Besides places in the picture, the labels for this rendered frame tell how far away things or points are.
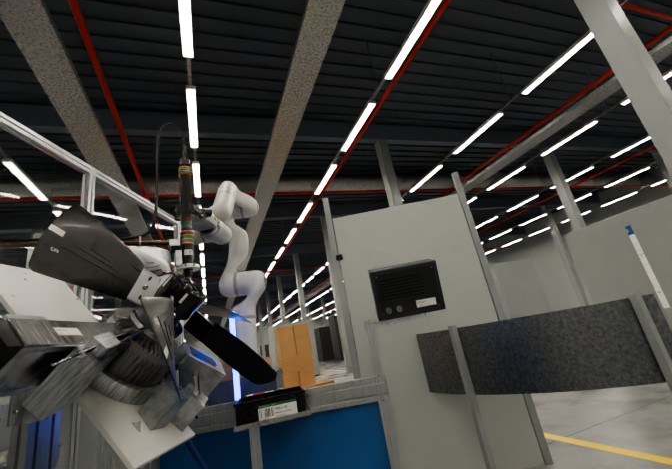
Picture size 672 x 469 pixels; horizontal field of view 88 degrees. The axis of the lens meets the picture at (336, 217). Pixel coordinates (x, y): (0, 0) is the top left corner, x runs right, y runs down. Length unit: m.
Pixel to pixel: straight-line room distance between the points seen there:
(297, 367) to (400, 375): 6.59
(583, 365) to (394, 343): 1.20
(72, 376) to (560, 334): 2.14
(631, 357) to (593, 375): 0.20
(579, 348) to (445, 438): 1.15
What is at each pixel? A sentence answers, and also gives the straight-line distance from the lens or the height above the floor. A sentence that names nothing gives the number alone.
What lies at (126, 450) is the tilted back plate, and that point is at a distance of 0.98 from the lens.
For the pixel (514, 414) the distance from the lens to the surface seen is 3.05.
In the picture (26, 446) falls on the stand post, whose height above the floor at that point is 0.90.
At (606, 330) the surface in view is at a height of 0.81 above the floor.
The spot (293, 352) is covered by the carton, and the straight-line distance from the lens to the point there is 9.28.
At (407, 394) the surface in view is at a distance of 2.88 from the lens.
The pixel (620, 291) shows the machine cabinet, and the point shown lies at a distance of 6.92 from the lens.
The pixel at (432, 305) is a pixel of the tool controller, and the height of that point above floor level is 1.07.
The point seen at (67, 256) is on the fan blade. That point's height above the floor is 1.28.
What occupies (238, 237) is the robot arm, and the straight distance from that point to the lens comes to 1.84.
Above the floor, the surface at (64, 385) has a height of 1.01.
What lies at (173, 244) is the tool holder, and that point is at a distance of 1.22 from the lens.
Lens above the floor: 1.00
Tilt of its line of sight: 19 degrees up
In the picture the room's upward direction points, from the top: 11 degrees counter-clockwise
